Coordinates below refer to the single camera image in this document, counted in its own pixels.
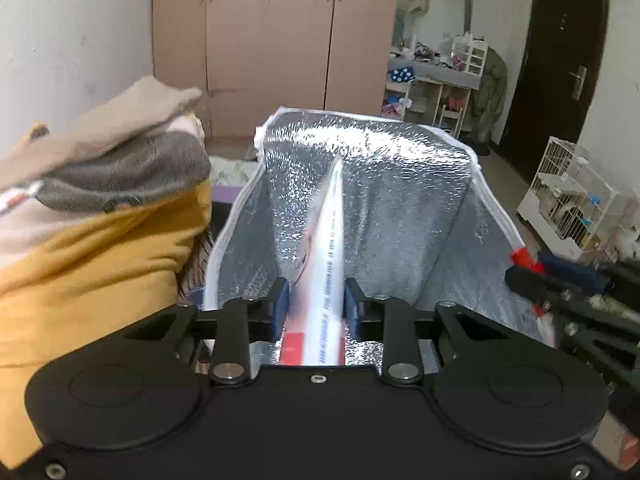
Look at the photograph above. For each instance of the beige cloth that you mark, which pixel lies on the beige cloth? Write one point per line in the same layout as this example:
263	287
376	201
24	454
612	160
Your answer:
100	125

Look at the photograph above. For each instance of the white red packet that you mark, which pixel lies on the white red packet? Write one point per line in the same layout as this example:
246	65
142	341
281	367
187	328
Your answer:
324	270

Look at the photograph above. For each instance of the white foil-lined insulated bag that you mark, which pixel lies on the white foil-lined insulated bag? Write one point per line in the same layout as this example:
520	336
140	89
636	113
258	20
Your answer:
400	185

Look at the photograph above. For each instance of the white drawer organizer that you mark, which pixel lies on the white drawer organizer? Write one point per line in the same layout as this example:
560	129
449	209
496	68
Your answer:
470	56

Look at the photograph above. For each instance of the grey white pet animal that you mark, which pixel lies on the grey white pet animal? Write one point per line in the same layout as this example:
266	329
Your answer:
562	210

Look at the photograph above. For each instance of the dark brown door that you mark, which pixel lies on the dark brown door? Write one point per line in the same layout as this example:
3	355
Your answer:
555	60

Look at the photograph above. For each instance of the red clear lip gloss tube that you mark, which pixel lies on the red clear lip gloss tube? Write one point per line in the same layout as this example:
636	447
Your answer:
522	258

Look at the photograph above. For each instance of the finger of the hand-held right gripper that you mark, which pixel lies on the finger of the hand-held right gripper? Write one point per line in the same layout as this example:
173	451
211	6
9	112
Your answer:
575	272
527	282

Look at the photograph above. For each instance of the white chair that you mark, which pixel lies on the white chair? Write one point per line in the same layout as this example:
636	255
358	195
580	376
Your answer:
449	117

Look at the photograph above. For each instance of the blue polka dot cloth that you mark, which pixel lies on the blue polka dot cloth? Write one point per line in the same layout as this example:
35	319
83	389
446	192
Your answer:
401	75

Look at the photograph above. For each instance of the beige wooden wardrobe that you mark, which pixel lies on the beige wooden wardrobe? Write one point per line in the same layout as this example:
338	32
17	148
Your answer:
270	45

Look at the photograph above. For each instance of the wall mirror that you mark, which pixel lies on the wall mirror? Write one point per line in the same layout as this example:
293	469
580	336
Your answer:
440	5

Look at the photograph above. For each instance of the green jacket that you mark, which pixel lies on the green jacket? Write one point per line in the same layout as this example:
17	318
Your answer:
490	90

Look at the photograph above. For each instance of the cluttered grey white desk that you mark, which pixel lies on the cluttered grey white desk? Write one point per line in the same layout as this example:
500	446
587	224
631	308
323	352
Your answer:
450	77

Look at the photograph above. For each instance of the pale pink cloth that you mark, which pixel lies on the pale pink cloth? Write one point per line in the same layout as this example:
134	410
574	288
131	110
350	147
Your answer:
20	220

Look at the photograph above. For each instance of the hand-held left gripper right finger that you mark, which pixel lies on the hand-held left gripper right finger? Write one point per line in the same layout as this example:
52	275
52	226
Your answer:
353	310

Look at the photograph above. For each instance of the grey fleece cloth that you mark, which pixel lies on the grey fleece cloth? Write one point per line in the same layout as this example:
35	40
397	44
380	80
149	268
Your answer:
135	170

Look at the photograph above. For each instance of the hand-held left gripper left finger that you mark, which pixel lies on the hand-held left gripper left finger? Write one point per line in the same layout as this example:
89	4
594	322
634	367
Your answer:
281	310

